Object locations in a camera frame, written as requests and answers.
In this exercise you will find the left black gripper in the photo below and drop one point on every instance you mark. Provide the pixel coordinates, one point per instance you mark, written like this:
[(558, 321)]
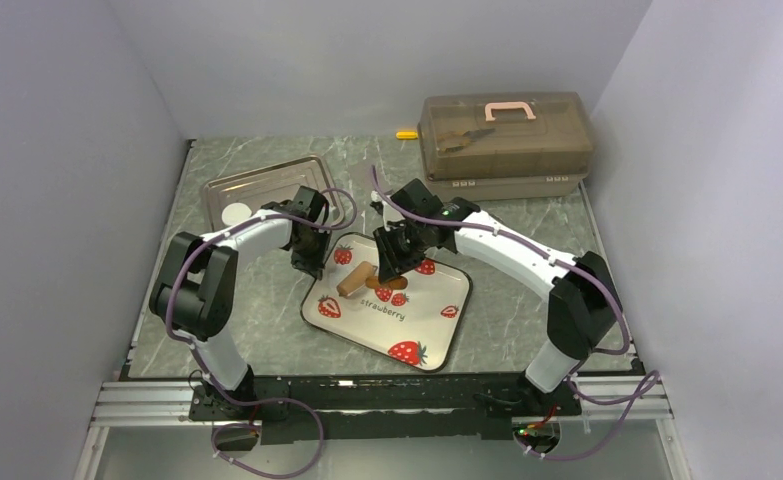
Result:
[(314, 265)]

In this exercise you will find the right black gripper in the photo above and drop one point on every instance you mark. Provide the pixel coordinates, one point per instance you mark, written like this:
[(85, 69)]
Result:
[(391, 263)]

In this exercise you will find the wooden rolling pin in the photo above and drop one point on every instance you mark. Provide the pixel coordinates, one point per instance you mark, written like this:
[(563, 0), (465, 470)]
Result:
[(364, 275)]

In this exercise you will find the strawberry pattern white tray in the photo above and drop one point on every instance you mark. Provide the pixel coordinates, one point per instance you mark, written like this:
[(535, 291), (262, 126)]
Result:
[(415, 326)]

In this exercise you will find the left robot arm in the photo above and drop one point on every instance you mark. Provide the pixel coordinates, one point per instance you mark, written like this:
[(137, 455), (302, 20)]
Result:
[(194, 291)]

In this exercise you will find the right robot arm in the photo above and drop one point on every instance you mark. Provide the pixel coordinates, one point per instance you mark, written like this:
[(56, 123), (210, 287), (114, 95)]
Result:
[(584, 312)]

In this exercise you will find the flat round dough wrapper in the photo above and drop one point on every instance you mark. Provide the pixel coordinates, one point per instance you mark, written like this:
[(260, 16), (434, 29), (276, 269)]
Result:
[(235, 213)]

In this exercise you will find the steel baking tray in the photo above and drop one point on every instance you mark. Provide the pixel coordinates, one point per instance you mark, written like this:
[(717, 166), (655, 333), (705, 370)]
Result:
[(257, 187)]

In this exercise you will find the brown translucent tool box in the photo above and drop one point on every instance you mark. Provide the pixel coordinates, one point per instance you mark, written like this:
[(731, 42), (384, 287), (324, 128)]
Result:
[(505, 146)]

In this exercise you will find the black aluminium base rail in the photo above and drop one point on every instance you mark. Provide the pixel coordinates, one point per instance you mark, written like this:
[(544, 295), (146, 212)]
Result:
[(378, 407)]

